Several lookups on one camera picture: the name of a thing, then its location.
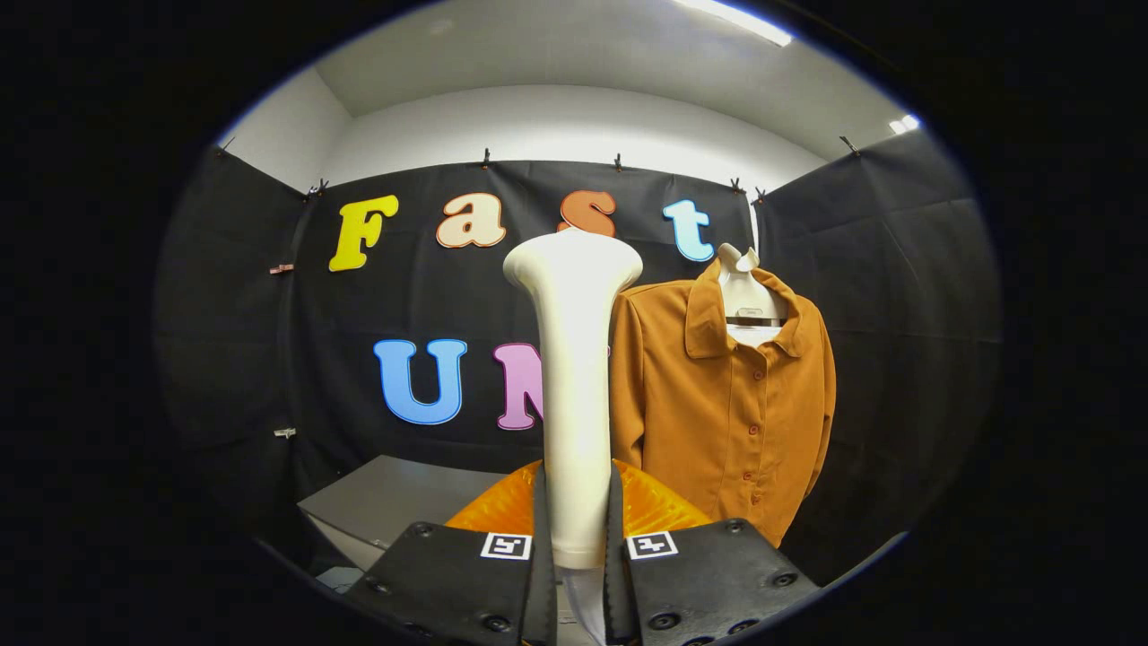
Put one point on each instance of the black backdrop cloth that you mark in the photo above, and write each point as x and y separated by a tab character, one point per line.
430	296

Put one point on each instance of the orange button-up shirt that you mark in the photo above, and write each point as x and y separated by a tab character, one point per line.
700	422

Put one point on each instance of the grey drawer cabinet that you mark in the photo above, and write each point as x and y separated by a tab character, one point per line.
395	498

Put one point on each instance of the white garment steamer head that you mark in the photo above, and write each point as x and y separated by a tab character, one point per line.
574	404

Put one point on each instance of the small ceiling light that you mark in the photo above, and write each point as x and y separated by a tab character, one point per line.
904	124

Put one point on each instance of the white clothes hanger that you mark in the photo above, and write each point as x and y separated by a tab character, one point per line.
744	292

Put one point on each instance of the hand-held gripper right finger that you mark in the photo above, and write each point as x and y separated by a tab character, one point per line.
617	592

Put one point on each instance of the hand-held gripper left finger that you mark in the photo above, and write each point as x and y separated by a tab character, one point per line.
541	592

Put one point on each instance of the long ceiling strip light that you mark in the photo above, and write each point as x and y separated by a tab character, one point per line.
735	18

